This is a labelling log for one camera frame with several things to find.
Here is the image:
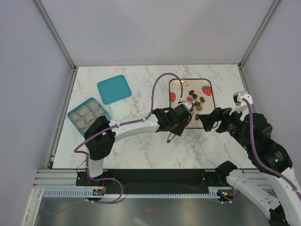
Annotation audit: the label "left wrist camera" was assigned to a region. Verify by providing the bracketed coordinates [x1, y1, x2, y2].
[179, 101, 194, 114]

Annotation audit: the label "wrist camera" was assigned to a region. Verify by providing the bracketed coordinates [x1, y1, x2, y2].
[230, 91, 253, 114]
[179, 101, 194, 114]

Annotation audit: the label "teal box lid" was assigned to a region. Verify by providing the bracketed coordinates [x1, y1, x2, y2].
[97, 75, 132, 105]

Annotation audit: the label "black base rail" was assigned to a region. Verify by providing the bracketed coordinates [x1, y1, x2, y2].
[76, 169, 230, 195]

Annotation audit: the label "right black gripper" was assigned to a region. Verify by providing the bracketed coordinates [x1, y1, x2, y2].
[198, 104, 253, 151]

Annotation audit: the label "metal serving tongs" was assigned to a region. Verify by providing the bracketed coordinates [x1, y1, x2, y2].
[166, 113, 192, 144]

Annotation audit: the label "strawberry pattern tray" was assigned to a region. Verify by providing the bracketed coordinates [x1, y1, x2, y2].
[169, 79, 215, 129]

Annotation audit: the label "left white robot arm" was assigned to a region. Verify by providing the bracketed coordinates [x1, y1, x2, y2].
[84, 102, 193, 186]

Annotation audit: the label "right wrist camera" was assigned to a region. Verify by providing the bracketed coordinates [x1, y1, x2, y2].
[230, 91, 253, 114]

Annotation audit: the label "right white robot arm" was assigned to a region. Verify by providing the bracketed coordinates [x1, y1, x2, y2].
[199, 107, 301, 226]

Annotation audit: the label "teal chocolate box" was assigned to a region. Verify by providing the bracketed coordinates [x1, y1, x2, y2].
[67, 97, 111, 136]

